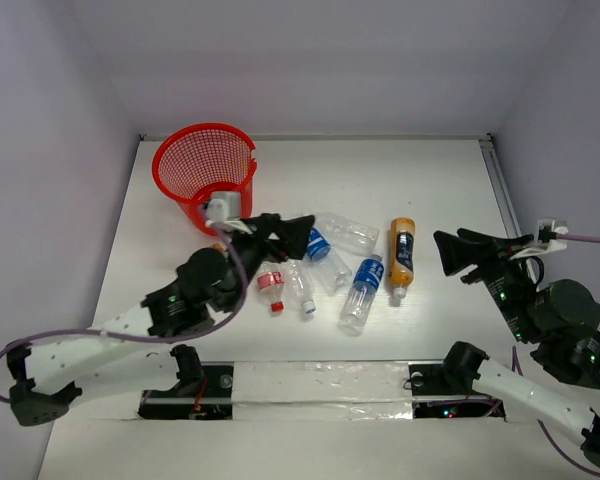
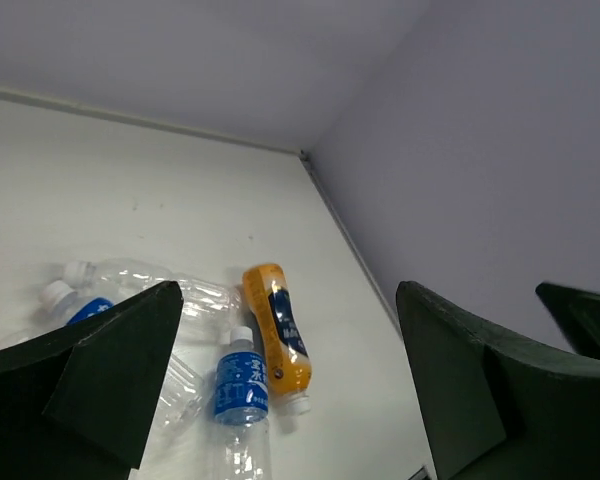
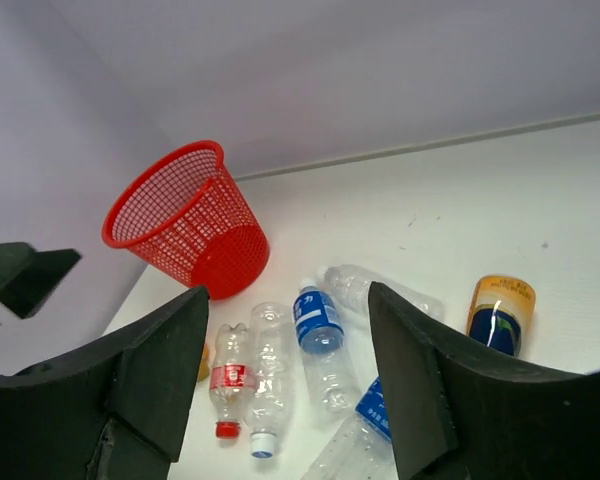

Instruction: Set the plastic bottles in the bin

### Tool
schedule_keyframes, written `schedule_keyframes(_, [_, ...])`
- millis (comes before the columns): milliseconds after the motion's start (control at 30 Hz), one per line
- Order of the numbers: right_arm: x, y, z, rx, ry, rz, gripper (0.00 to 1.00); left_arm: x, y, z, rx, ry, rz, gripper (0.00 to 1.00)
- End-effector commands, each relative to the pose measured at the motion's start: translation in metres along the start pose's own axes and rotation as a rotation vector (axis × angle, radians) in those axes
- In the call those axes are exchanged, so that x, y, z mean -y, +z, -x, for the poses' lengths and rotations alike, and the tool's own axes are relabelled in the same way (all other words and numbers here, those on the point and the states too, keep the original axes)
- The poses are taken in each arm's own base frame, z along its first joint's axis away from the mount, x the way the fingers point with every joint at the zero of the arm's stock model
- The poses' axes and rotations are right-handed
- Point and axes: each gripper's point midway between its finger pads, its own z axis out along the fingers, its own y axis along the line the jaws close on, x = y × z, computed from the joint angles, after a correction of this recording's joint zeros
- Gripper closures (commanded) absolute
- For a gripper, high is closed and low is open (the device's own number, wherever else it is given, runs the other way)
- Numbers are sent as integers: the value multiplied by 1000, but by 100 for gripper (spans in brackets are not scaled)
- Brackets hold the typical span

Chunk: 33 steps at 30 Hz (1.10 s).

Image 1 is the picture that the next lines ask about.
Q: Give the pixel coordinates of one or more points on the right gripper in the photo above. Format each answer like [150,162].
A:
[456,251]

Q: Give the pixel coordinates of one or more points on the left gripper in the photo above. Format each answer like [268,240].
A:
[259,235]

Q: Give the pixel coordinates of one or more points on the red label clear bottle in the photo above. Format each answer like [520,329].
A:
[270,284]

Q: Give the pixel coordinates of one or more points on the tall orange drink bottle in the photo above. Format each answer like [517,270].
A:
[401,269]

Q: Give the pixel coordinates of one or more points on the clear unlabelled bottle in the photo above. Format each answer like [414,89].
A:
[353,236]

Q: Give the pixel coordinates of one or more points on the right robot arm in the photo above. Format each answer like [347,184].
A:
[561,321]

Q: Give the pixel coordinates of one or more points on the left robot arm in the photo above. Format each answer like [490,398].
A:
[58,370]

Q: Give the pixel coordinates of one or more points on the clear bottle white cap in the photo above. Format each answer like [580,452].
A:
[300,286]

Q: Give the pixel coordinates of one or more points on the blue label bottle middle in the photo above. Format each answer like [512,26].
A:
[325,263]

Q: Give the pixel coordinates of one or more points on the blue label bottle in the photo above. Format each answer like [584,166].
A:
[357,306]
[325,263]

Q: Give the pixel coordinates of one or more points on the blue label bottle right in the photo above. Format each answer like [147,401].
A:
[357,306]

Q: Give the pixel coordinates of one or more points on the red plastic mesh basket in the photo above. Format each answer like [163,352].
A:
[201,159]

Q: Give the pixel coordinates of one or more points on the aluminium rail right edge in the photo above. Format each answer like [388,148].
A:
[499,187]

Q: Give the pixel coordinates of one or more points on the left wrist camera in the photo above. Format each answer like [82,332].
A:
[222,202]

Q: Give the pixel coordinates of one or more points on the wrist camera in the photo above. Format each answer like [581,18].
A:
[222,202]
[546,240]

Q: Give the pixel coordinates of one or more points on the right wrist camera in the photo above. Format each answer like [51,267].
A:
[546,240]

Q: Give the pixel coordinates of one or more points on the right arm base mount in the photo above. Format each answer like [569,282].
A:
[434,397]

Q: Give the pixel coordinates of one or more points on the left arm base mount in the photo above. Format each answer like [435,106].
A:
[209,398]

